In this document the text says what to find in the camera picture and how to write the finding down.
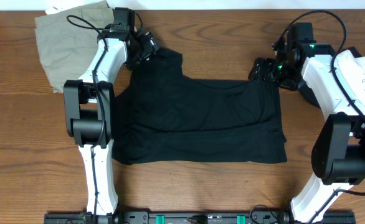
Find black t-shirt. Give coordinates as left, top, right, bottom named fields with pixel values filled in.
left=111, top=49, right=287, bottom=165

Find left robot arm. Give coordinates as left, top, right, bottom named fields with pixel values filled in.
left=64, top=25, right=159, bottom=218

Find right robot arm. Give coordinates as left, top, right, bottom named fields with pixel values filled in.
left=249, top=40, right=365, bottom=223

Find folded khaki shorts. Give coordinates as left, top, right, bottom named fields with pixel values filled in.
left=35, top=1, right=113, bottom=93

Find black white printed garment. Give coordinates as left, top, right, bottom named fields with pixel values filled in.
left=301, top=50, right=365, bottom=118

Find right black cable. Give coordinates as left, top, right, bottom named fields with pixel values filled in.
left=275, top=9, right=365, bottom=224

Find black cable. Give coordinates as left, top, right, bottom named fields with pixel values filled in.
left=66, top=11, right=145, bottom=224
left=275, top=9, right=365, bottom=224

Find left black cable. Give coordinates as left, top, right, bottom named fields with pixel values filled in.
left=66, top=11, right=145, bottom=224

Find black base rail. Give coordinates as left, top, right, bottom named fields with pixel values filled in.
left=44, top=207, right=357, bottom=224

